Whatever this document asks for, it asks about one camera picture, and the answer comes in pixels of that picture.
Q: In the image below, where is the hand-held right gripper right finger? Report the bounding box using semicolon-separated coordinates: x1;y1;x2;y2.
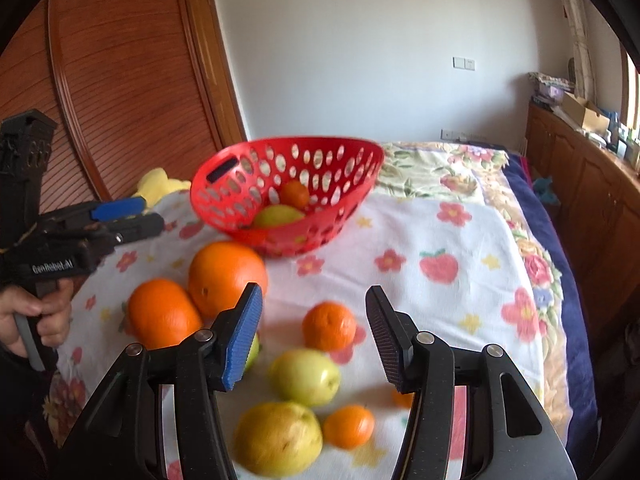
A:
365;285;578;480

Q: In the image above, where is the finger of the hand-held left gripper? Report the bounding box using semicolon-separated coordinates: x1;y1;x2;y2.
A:
42;196;147;224
40;212;166;253

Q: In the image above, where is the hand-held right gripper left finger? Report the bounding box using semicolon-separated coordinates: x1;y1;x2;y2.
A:
60;282;264;480

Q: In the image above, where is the medium mandarin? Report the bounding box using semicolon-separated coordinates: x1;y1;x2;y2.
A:
301;301;358;352

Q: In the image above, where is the large round orange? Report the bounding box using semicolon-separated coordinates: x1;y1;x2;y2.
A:
188;241;269;319

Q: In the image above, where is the pale green apple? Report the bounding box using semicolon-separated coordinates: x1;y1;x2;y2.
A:
269;348;342;407

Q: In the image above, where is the oval orange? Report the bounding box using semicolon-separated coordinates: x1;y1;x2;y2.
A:
126;279;204;351

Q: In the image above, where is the large yellow-green apple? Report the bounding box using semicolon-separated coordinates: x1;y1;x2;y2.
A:
234;401;324;478

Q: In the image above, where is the red plastic basket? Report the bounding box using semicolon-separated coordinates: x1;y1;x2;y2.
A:
190;136;385;259

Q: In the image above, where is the person's left hand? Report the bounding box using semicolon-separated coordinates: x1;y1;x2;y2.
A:
0;280;74;361

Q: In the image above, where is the green fruit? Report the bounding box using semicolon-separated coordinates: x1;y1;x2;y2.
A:
244;332;262;370

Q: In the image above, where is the yellow plush toy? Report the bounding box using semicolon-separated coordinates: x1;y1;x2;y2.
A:
132;167;193;207

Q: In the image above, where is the white flower print towel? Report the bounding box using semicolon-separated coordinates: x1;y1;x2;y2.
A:
42;187;550;480

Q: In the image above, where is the wooden louvered wardrobe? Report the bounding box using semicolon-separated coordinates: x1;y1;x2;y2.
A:
0;0;226;201

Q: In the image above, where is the wooden door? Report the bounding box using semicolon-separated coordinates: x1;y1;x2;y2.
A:
184;0;249;147

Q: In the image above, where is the dark blue blanket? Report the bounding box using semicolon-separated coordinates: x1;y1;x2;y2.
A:
501;152;602;467

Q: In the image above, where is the teal cloth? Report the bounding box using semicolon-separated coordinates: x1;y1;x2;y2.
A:
532;176;561;206

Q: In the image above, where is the wooden cabinet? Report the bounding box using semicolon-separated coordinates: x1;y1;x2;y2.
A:
525;102;640;343

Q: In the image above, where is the cardboard box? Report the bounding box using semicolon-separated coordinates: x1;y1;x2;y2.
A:
562;91;611;134

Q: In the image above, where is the beige curtain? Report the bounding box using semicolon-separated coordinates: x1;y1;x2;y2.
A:
539;0;599;105

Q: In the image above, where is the wooden window frame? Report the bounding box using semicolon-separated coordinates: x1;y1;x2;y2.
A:
620;44;640;131

